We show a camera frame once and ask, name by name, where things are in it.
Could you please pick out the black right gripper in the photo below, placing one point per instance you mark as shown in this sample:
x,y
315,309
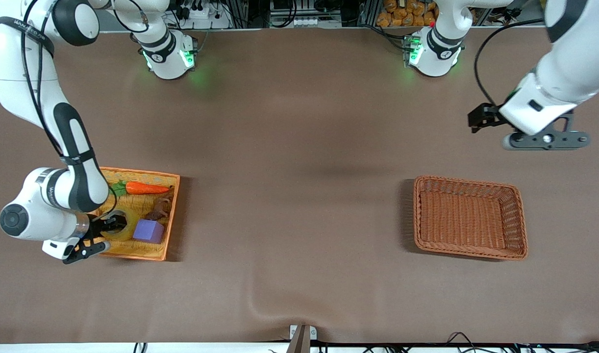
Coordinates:
x,y
99,226

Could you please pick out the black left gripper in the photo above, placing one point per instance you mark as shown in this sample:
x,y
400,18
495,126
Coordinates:
x,y
486,115

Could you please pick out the yellow tape roll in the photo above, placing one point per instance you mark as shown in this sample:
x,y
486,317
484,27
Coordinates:
x,y
133,220

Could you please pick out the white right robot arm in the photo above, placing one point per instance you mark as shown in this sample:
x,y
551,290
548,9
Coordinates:
x,y
30,63

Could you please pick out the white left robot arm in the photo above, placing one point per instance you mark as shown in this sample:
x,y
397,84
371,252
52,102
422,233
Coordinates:
x,y
564,68

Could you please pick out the orange flat woven tray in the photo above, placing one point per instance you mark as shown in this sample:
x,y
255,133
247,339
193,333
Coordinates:
x,y
133,250

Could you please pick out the purple cube block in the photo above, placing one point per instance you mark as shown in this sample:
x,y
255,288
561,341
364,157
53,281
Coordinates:
x,y
148,231

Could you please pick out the orange toy carrot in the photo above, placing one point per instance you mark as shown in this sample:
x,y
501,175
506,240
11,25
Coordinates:
x,y
145,188

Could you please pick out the brown toy figurine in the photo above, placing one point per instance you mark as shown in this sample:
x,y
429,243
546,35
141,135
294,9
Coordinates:
x,y
161,206

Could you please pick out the brown wicker basket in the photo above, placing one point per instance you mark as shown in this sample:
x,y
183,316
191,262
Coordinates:
x,y
461,215

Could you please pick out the bag of orange bread toys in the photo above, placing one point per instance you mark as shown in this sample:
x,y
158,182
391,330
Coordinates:
x,y
402,12

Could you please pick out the brown table cloth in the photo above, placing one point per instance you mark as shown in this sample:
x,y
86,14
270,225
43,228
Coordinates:
x,y
299,147

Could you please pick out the small white power strip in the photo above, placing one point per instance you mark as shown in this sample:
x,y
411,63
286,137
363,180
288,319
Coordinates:
x,y
309,22

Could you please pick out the white power strip with plugs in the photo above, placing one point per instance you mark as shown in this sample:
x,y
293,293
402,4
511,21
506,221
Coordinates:
x,y
206,19

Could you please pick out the grey metal camera bracket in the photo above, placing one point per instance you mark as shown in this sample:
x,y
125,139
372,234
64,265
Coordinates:
x,y
302,338

